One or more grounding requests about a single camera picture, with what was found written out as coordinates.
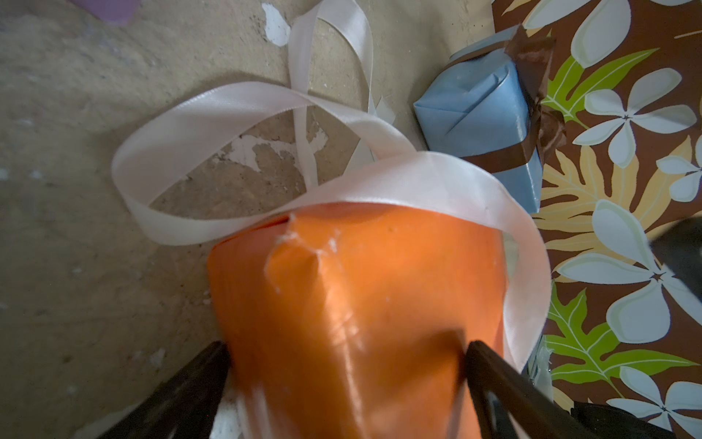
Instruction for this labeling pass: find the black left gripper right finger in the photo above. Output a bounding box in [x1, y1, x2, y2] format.
[465, 340, 596, 438]

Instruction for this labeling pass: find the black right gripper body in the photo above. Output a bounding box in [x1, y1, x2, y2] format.
[649, 217, 701, 302]

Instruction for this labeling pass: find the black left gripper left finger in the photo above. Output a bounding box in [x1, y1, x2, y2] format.
[101, 341, 230, 439]

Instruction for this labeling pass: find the orange gift box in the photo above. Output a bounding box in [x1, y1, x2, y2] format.
[208, 204, 507, 438]

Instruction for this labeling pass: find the white satin ribbon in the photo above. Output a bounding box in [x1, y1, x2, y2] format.
[112, 1, 551, 369]

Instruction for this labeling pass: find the brown ribbon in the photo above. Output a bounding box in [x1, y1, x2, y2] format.
[444, 25, 566, 174]

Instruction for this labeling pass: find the light blue gift box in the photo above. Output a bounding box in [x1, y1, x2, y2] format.
[414, 26, 552, 214]

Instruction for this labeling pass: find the purple gift box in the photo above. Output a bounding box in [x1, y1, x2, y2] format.
[71, 0, 142, 26]

